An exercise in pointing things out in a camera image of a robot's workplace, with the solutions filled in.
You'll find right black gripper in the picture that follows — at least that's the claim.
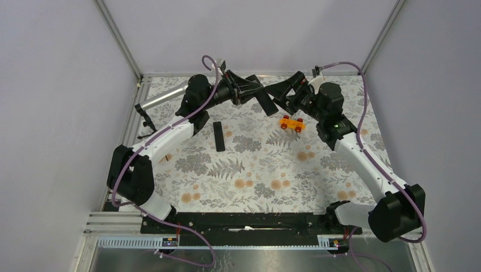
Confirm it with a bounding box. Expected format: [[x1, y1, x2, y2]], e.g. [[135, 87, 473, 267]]
[[264, 71, 326, 122]]

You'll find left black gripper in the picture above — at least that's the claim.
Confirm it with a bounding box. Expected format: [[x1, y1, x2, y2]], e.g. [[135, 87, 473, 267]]
[[202, 70, 263, 111]]

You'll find black remote control back up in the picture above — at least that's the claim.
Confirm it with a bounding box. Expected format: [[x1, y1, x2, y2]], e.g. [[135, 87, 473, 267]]
[[213, 121, 225, 152]]

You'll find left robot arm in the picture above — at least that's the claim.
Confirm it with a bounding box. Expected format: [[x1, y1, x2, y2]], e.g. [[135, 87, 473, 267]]
[[107, 70, 266, 233]]

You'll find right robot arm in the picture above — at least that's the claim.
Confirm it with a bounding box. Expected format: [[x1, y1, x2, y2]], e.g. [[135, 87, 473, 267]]
[[264, 71, 427, 243]]

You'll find grey microphone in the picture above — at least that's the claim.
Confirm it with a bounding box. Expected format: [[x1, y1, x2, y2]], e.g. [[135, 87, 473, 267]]
[[135, 80, 188, 114]]

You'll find floral table mat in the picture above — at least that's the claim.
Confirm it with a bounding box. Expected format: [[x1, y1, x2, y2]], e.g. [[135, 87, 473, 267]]
[[120, 75, 407, 214]]

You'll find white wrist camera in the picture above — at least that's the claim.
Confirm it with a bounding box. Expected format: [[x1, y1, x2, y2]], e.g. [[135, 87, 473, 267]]
[[310, 66, 326, 93], [212, 58, 226, 75]]

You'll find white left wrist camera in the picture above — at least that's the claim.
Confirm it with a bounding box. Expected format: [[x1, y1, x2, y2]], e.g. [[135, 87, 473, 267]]
[[212, 58, 226, 75]]

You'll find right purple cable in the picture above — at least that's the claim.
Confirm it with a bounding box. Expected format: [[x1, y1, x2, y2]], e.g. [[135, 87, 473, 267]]
[[314, 61, 428, 244]]

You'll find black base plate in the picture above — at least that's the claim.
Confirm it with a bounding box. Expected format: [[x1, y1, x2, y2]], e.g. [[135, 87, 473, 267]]
[[140, 212, 354, 247]]

